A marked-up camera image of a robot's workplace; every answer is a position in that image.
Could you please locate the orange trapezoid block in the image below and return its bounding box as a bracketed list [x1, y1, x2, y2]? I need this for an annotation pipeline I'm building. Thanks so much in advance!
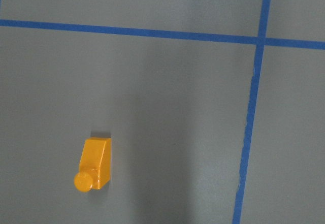
[74, 137, 112, 193]

